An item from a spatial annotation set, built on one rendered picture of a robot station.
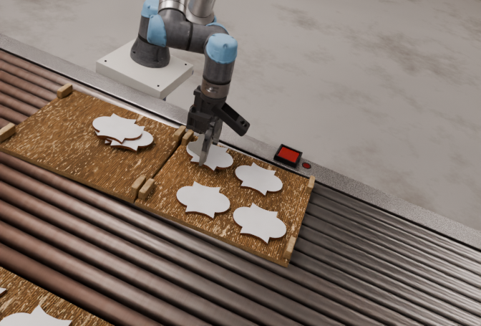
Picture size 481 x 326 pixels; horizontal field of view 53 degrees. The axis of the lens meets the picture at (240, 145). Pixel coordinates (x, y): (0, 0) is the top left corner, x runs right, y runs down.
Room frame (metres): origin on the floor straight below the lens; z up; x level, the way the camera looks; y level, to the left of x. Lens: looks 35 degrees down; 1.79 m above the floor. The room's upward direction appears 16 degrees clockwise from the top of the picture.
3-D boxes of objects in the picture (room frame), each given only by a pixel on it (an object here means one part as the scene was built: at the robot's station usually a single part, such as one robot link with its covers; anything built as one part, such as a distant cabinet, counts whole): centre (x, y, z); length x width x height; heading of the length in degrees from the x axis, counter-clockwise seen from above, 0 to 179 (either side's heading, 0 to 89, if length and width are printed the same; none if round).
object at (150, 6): (1.63, 0.41, 1.09); 0.13 x 0.12 x 0.14; 107
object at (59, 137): (1.07, 0.40, 0.93); 0.41 x 0.35 x 0.02; 82
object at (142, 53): (1.63, 0.42, 0.97); 0.15 x 0.15 x 0.10
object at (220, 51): (1.10, 0.11, 1.26); 0.09 x 0.08 x 0.11; 17
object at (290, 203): (1.00, -0.01, 0.93); 0.41 x 0.35 x 0.02; 81
